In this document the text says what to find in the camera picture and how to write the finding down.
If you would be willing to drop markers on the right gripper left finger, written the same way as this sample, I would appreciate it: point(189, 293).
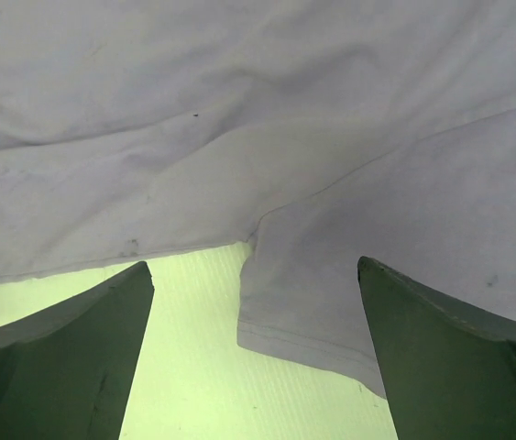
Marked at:
point(66, 371)

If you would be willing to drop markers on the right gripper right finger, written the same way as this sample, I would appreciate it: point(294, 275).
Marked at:
point(448, 367)

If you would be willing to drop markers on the purple t shirt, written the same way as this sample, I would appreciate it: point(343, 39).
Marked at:
point(318, 132)

